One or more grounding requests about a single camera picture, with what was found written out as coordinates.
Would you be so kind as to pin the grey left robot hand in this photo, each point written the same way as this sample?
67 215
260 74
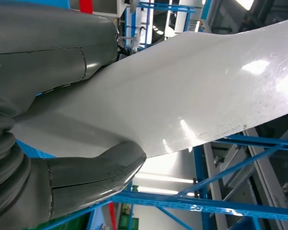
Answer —
38 38

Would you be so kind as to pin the red barrier belt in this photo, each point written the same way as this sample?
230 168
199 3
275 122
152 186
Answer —
86 6
112 217

